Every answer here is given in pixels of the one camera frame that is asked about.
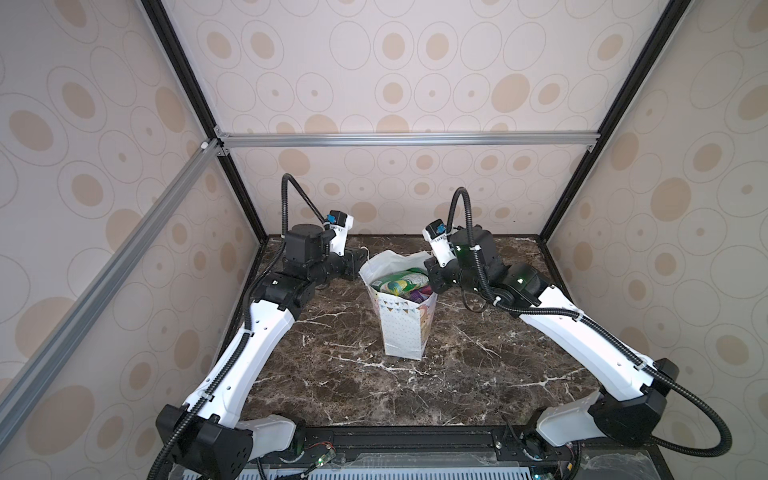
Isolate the green snack bag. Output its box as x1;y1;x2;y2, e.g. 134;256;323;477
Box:
369;268;429;298

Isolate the small purple snack bag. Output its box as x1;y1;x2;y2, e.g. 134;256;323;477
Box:
407;286;433;304

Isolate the white paper gift bag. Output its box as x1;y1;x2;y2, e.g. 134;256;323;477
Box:
360;250;438;360

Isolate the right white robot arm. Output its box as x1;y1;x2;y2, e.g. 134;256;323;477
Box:
422;220;670;458

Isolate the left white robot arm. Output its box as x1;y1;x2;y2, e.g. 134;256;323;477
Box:
148;210;366;479

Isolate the horizontal aluminium back bar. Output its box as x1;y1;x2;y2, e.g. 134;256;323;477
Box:
204;130;600;149

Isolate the diagonal aluminium left bar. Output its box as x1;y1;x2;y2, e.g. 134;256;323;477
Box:
1;138;221;449

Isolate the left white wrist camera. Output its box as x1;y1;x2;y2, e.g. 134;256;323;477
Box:
325;210;354;257

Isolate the right black corrugated cable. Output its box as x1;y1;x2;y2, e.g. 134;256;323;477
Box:
445;185;734;458

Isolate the black corrugated cable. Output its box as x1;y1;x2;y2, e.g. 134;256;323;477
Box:
445;185;734;458
146;172;328;480

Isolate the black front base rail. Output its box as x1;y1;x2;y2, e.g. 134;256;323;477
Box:
154;423;673;480

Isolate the left black corrugated cable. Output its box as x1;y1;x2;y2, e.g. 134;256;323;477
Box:
146;172;328;480

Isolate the black left frame post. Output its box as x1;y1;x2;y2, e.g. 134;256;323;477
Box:
140;0;267;241

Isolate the black frame post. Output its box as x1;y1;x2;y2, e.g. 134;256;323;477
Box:
539;0;693;244
140;0;267;241

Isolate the black right frame post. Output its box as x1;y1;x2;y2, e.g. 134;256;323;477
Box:
539;0;693;244

